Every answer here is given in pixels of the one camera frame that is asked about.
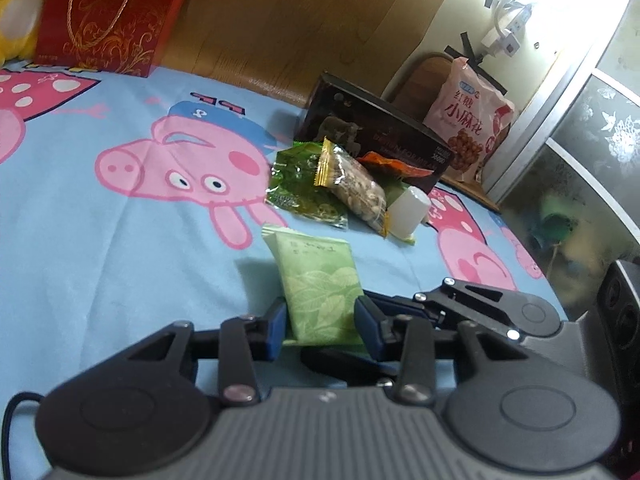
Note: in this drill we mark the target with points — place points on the green object behind glass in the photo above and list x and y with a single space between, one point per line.
552 222

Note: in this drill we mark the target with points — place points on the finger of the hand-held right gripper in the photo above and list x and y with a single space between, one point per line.
400 305
340 360

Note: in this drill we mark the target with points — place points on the orange snack packet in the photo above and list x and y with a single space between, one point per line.
395 165

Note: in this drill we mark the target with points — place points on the blue cartoon pig bed sheet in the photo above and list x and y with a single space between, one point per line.
100 260

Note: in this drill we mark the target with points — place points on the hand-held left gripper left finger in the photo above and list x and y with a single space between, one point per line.
275 327

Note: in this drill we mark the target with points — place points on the white plastic cup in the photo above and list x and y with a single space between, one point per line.
407 210

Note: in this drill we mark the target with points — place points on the pink snack bag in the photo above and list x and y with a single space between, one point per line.
465 110

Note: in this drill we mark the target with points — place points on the nut packet with yellow ends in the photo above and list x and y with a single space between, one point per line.
352 185

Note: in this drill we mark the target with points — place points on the wooden chair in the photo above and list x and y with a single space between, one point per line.
415 90

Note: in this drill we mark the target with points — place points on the dark cardboard box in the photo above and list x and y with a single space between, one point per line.
390 130

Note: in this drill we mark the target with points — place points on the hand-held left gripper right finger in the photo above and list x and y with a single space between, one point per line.
370 327

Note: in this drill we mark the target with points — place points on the frosted glass sliding door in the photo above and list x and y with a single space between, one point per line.
615 125

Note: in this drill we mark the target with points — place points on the dark green translucent snack packet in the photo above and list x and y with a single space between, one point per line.
295 185

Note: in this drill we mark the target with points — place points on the yellow plush toy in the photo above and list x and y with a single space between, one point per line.
22 46

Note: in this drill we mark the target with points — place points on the light green leaf-print snack packet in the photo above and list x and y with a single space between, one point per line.
315 280

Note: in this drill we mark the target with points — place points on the wooden headboard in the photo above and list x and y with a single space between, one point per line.
300 20

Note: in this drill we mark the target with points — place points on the red gift bag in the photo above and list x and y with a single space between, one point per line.
115 20

